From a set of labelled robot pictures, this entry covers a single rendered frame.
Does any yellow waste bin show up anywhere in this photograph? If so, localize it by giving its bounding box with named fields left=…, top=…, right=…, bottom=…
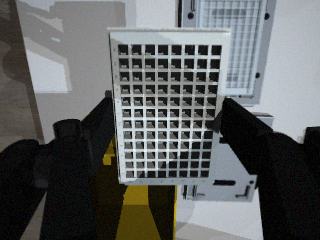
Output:
left=89, top=134, right=177, bottom=240

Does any grey plate holder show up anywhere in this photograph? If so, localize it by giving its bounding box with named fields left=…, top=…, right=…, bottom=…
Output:
left=181, top=0, right=278, bottom=106

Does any white well plate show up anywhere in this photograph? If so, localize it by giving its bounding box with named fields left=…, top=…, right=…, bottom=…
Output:
left=107, top=27, right=232, bottom=185

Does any pale grey multiwell plate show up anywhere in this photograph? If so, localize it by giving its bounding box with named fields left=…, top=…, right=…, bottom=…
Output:
left=195, top=0, right=267, bottom=95

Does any grey push-button box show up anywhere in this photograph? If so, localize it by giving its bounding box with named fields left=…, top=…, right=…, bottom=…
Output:
left=303, top=126, right=320, bottom=144

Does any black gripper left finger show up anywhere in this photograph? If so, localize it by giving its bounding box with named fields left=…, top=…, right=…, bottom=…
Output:
left=0, top=97, right=115, bottom=240

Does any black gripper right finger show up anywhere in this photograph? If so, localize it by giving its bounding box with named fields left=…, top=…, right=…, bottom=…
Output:
left=220, top=98, right=320, bottom=240

